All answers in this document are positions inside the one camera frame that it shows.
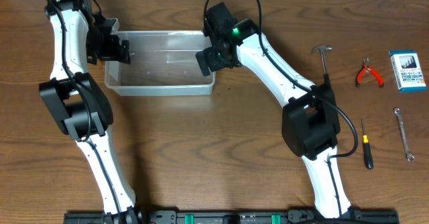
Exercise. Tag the small black-handled hammer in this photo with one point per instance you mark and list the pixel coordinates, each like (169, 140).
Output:
(323, 49)

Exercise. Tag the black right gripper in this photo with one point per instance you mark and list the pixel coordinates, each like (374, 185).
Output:
(214, 66)

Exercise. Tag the blue white screwdriver box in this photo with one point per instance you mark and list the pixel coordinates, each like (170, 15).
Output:
(407, 70)

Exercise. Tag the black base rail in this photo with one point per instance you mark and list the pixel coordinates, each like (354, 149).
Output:
(259, 217)

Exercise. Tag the clear plastic container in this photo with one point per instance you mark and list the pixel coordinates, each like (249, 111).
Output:
(163, 63)

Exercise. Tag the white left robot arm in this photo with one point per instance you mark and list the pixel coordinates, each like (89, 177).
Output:
(79, 106)

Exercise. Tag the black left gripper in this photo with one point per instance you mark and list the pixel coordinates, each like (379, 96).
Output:
(121, 50)

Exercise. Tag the black yellow screwdriver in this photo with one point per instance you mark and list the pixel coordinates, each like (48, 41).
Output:
(368, 158)

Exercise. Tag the silver combination wrench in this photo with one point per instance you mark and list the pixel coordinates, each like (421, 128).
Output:
(409, 155)

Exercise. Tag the red-handled pliers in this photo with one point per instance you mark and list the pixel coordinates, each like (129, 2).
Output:
(367, 68)

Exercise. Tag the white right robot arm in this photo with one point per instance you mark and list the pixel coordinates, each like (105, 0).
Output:
(310, 123)

